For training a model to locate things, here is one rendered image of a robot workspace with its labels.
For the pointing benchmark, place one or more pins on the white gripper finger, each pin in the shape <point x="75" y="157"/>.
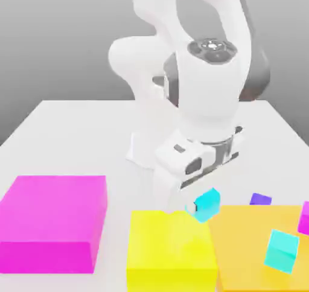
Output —
<point x="191" y="207"/>

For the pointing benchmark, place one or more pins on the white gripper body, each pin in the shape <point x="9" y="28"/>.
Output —
<point x="169" y="188"/>

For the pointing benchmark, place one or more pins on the small cyan cube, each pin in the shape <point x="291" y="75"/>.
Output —
<point x="208" y="206"/>

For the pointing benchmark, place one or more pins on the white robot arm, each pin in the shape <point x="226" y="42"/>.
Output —
<point x="207" y="91"/>

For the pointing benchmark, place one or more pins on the small purple cube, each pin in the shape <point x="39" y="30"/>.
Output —
<point x="260" y="199"/>

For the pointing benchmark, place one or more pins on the small turquoise cube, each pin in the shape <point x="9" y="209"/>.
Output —
<point x="281" y="251"/>

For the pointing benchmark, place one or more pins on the small magenta cube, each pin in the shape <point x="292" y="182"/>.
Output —
<point x="304" y="219"/>

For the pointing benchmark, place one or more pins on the large yellow box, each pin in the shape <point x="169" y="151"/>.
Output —
<point x="169" y="248"/>

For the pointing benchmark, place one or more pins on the large orange box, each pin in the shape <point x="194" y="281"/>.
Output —
<point x="243" y="243"/>

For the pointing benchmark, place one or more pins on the large magenta box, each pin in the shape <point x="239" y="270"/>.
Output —
<point x="50" y="214"/>

